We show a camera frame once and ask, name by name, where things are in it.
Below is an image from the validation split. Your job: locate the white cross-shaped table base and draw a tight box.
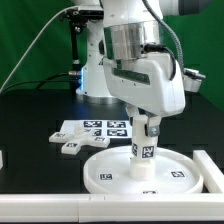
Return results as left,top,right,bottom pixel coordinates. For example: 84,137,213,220
49,128,110,155

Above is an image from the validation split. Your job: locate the white left rail stub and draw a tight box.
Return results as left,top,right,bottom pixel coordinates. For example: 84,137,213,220
0,150,3,170

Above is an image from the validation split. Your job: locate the white right rail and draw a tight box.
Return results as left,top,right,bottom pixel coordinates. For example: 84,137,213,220
193,150,224,194

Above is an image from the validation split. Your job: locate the white round table top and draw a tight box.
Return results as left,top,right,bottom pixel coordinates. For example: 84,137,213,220
83,146,203,194

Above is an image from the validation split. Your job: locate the white front rail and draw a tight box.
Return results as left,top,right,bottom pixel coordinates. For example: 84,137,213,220
0,193,224,223

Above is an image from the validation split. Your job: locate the white rail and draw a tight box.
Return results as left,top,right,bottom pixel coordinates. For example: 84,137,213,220
193,150,224,194
0,193,224,223

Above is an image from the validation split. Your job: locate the black camera stand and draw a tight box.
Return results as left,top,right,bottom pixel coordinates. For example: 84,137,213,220
59,7,103,90

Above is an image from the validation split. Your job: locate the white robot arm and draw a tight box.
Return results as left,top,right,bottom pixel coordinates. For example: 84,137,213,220
99,0,212,137

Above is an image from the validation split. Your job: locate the white cable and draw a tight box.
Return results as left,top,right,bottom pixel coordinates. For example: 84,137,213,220
0,5,79,94

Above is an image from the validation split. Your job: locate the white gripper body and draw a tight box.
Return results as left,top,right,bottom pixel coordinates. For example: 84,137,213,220
103,53,202,117

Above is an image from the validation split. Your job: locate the white marker sheet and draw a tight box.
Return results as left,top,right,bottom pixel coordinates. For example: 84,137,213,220
60,120,132,139

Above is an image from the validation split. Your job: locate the grey braided robot cable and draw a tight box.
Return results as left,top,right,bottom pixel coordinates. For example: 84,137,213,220
141,0,186,73

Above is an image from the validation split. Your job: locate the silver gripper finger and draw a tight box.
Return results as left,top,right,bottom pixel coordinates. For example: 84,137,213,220
146,113,160,137
125,104,139,117

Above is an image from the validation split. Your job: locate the black cable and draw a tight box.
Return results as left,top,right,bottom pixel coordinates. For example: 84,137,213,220
0,71,82,96

